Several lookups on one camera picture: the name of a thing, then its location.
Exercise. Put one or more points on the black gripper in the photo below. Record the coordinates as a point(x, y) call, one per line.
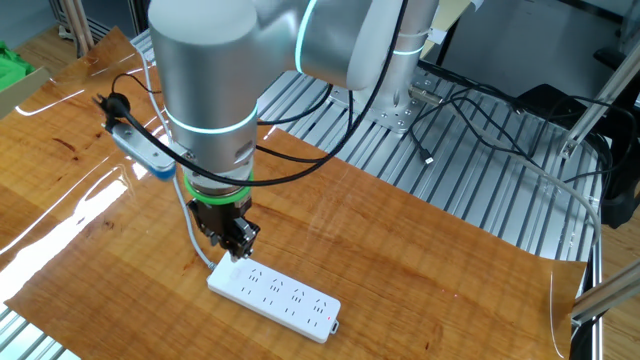
point(212, 220)

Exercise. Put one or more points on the white power strip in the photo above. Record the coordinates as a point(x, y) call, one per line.
point(280, 300)

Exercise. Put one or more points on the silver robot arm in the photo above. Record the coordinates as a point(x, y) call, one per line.
point(215, 75)

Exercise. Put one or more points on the black power adapter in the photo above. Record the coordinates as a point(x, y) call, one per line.
point(545, 100)

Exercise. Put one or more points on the wood grain table mat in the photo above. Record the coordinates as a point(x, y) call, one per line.
point(400, 280)

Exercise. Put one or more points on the cardboard box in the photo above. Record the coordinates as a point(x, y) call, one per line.
point(25, 92)

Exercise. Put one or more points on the green cloth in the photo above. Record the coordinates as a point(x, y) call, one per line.
point(12, 70)

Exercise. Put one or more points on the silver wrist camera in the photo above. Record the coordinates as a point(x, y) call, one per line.
point(145, 152)

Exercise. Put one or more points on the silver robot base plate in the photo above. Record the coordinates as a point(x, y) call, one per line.
point(400, 120)

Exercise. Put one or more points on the aluminium frame post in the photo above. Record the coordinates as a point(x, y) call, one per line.
point(595, 110)
point(605, 295)
point(80, 25)

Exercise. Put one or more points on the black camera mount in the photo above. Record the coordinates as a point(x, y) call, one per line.
point(622, 200)

